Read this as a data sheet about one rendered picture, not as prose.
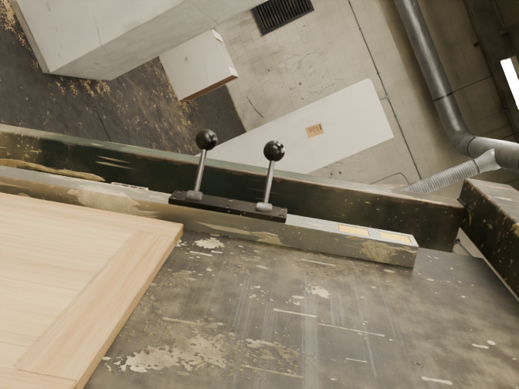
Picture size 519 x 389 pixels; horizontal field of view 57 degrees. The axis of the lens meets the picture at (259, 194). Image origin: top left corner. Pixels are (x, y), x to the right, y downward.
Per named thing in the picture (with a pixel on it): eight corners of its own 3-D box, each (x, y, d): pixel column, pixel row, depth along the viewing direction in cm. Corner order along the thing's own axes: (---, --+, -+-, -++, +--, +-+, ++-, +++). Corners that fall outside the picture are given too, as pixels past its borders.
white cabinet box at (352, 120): (189, 160, 524) (365, 81, 481) (211, 208, 529) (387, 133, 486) (171, 166, 464) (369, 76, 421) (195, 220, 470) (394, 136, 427)
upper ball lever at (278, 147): (252, 215, 82) (265, 142, 85) (273, 218, 82) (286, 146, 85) (251, 211, 78) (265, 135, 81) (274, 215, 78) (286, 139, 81)
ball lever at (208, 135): (184, 204, 83) (199, 131, 85) (205, 207, 83) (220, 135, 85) (180, 199, 79) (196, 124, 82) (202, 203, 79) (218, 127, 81)
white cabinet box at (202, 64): (171, 59, 611) (220, 34, 596) (189, 101, 616) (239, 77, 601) (157, 55, 567) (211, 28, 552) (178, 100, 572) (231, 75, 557)
